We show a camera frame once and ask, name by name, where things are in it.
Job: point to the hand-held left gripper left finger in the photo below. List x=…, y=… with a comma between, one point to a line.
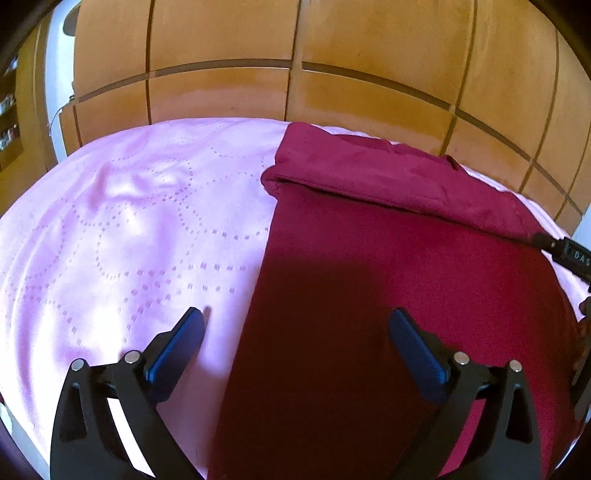
x=178, y=344

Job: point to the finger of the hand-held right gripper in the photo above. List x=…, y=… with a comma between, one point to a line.
x=545, y=242

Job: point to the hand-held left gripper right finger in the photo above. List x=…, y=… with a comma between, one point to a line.
x=413, y=350

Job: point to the maroon garment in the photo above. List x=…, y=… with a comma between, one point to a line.
x=369, y=277

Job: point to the pink dotted bedspread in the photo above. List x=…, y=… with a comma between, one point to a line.
x=129, y=230

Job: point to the wooden shelf unit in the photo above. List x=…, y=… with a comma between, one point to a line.
x=9, y=124

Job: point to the wooden wardrobe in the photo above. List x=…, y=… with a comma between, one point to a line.
x=323, y=46

